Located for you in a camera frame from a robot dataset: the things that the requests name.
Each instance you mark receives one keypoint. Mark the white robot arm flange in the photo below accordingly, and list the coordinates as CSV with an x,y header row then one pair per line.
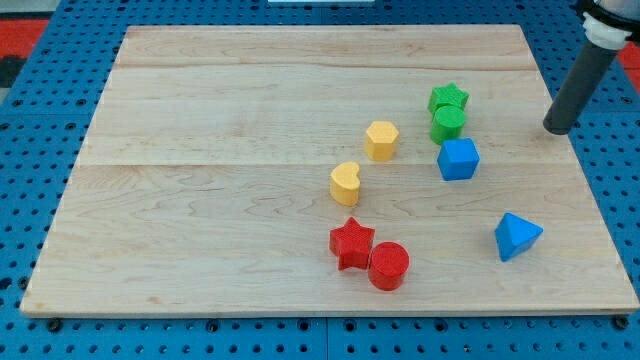
x,y
610,24

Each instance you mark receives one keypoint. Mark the yellow heart block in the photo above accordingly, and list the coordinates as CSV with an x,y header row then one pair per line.
x,y
345,183

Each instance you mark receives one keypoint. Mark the blue cube block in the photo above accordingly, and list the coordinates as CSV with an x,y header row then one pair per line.
x,y
458,159

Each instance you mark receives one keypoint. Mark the wooden board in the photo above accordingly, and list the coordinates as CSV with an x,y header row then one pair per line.
x,y
201,189

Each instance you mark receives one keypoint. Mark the red star block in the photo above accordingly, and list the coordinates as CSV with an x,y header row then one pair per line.
x,y
351,244

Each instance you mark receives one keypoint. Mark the yellow hexagon block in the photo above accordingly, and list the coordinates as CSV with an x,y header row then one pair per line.
x,y
381,139

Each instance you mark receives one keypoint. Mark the red cylinder block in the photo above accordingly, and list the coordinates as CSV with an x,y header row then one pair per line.
x,y
389,262

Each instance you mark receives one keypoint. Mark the green cylinder block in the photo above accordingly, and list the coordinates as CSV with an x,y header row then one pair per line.
x,y
447,123

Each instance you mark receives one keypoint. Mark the green star block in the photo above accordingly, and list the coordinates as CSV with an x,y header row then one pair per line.
x,y
448,95

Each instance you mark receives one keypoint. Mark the blue triangle block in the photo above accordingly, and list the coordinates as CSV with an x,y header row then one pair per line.
x,y
515,235

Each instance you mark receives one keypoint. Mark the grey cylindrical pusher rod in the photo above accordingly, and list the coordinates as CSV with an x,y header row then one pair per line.
x,y
583,78

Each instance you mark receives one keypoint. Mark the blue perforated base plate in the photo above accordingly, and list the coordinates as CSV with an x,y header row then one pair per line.
x,y
47,111

